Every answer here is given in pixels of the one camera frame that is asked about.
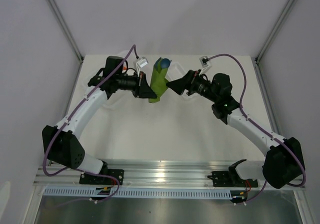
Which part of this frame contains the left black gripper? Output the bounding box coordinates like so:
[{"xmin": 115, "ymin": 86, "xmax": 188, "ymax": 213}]
[{"xmin": 116, "ymin": 71, "xmax": 157, "ymax": 99}]

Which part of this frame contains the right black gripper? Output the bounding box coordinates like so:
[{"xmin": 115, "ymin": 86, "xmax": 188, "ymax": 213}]
[{"xmin": 166, "ymin": 70, "xmax": 219, "ymax": 103}]

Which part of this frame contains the green paper napkin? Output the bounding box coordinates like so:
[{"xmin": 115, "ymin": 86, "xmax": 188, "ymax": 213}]
[{"xmin": 148, "ymin": 57, "xmax": 168, "ymax": 103}]

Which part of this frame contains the blue plastic spoon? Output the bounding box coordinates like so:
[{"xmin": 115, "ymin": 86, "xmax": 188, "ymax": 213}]
[{"xmin": 160, "ymin": 58, "xmax": 171, "ymax": 69}]

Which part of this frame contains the blue plastic fork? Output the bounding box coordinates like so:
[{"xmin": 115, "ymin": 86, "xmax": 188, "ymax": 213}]
[{"xmin": 153, "ymin": 59, "xmax": 162, "ymax": 73}]

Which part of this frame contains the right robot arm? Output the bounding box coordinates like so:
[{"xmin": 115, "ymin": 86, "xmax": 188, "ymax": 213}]
[{"xmin": 167, "ymin": 70, "xmax": 306, "ymax": 189}]

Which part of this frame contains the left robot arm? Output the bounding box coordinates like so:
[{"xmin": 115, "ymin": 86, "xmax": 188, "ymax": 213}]
[{"xmin": 42, "ymin": 56, "xmax": 156, "ymax": 184}]

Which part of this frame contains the small white plastic tray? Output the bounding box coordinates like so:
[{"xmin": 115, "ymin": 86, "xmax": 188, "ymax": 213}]
[{"xmin": 165, "ymin": 61, "xmax": 198, "ymax": 101}]

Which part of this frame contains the large white plastic basket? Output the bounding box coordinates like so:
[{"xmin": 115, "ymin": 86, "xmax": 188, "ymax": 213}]
[{"xmin": 81, "ymin": 50, "xmax": 141, "ymax": 111}]

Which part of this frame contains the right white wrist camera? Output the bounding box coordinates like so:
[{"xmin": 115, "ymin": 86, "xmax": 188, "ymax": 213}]
[{"xmin": 199, "ymin": 56, "xmax": 212, "ymax": 74}]

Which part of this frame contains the aluminium front rail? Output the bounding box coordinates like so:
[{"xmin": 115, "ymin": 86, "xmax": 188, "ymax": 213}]
[{"xmin": 33, "ymin": 160, "xmax": 236, "ymax": 189}]

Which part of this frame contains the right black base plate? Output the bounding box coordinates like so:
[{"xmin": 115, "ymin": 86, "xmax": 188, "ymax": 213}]
[{"xmin": 207, "ymin": 171, "xmax": 259, "ymax": 188}]

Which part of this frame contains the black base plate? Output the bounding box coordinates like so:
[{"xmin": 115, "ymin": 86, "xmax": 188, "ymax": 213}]
[
  {"xmin": 207, "ymin": 171, "xmax": 259, "ymax": 188},
  {"xmin": 79, "ymin": 169, "xmax": 125, "ymax": 186}
]

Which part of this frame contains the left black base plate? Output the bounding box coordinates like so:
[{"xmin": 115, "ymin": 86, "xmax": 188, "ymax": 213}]
[{"xmin": 79, "ymin": 169, "xmax": 125, "ymax": 186}]

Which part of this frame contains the white slotted cable duct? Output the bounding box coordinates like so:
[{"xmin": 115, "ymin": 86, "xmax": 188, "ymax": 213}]
[{"xmin": 43, "ymin": 187, "xmax": 246, "ymax": 200}]

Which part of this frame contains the left aluminium frame post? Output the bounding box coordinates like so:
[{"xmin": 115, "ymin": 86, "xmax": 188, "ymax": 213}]
[{"xmin": 45, "ymin": 0, "xmax": 84, "ymax": 63}]

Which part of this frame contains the aluminium frame post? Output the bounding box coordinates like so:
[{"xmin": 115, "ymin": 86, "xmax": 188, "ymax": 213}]
[
  {"xmin": 45, "ymin": 0, "xmax": 84, "ymax": 63},
  {"xmin": 254, "ymin": 0, "xmax": 298, "ymax": 65}
]

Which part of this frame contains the right aluminium frame post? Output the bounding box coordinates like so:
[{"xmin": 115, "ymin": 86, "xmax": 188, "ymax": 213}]
[{"xmin": 254, "ymin": 0, "xmax": 298, "ymax": 65}]

